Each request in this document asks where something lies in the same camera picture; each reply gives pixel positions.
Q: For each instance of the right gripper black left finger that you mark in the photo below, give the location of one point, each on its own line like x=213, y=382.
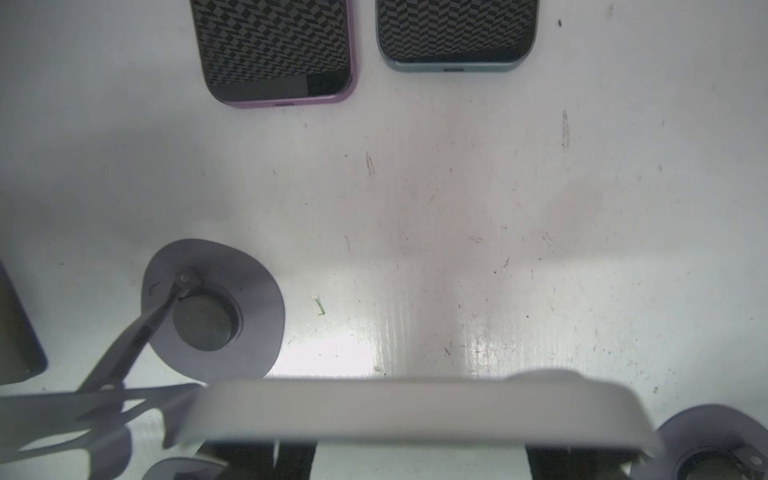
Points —
x=269, y=461

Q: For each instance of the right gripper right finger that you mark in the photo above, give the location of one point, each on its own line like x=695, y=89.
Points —
x=578, y=463

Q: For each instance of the phone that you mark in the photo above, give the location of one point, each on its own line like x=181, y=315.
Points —
x=276, y=53
x=455, y=35
x=546, y=408
x=22, y=356

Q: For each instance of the grey stand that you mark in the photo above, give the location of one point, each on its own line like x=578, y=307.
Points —
x=184, y=468
x=707, y=442
x=209, y=311

